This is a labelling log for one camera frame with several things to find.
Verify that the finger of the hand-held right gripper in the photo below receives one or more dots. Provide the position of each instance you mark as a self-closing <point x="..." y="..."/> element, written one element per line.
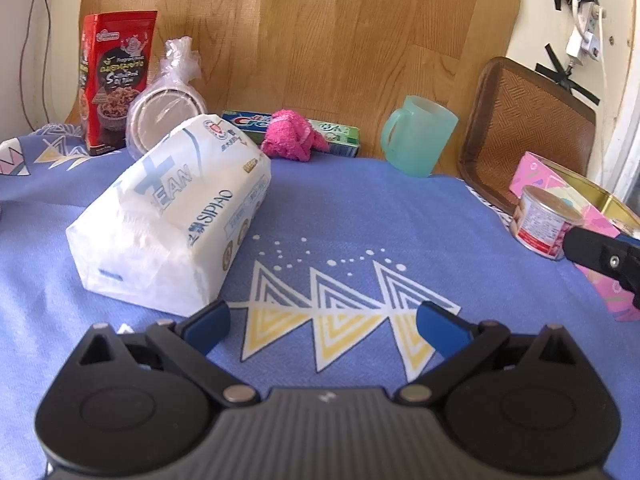
<point x="595" y="255"/>

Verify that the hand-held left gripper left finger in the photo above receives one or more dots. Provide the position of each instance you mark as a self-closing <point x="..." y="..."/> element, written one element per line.
<point x="207" y="325"/>

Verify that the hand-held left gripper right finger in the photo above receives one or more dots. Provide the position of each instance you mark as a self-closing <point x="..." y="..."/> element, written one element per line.
<point x="440" y="330"/>

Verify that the pink biscuit tin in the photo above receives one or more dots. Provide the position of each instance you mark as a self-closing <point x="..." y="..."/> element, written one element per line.
<point x="605" y="280"/>

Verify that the red label tin can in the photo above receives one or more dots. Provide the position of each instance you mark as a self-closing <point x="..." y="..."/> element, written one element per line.
<point x="542" y="225"/>

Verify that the white tissue pack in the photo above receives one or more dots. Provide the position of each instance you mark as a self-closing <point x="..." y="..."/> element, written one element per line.
<point x="165" y="210"/>

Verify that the blue printed tablecloth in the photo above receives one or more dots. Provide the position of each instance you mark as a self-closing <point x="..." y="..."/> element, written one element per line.
<point x="350" y="220"/>

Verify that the brown woven tray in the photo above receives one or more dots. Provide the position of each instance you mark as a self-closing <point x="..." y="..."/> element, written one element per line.
<point x="530" y="120"/>

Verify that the green plastic mug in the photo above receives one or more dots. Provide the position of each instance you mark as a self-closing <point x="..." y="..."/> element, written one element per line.
<point x="425" y="140"/>

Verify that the pink towel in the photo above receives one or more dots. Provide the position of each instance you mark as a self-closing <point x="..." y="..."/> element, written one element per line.
<point x="292" y="135"/>

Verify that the white power strip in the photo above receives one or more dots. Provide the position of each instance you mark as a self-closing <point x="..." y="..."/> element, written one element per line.
<point x="586" y="40"/>

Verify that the toothpaste box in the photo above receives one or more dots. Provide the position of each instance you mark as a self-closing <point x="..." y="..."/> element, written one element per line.
<point x="340" y="137"/>

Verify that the clear bag of paper bowls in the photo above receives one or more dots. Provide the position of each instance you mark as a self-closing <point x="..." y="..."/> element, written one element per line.
<point x="165" y="105"/>

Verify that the red snack pouch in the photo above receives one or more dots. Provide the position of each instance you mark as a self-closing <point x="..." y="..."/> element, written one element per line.
<point x="115" y="80"/>

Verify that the wooden board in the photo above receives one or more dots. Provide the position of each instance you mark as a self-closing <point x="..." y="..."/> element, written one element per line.
<point x="325" y="35"/>

